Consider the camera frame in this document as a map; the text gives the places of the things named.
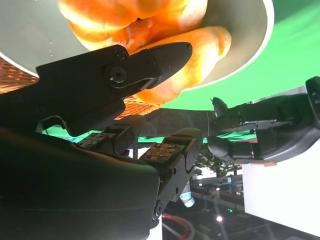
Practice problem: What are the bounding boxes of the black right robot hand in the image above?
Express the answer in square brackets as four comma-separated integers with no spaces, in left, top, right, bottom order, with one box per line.
[0,41,204,240]

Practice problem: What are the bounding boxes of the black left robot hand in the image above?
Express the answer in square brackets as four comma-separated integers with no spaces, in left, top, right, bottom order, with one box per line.
[207,76,320,166]

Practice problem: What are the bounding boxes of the grey bowl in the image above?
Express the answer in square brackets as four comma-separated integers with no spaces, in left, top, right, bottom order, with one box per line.
[0,0,276,94]

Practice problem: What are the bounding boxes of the orange wicker basket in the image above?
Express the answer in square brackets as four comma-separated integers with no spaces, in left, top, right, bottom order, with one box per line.
[0,56,162,122]

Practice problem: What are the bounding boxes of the green leafy plant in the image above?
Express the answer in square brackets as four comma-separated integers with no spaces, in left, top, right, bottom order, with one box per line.
[193,144,243,177]

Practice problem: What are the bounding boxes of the green tablecloth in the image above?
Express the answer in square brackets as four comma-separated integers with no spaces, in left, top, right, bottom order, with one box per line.
[39,0,320,146]

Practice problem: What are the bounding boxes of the red hose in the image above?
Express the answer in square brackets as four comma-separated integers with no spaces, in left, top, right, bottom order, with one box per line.
[161,213,195,240]

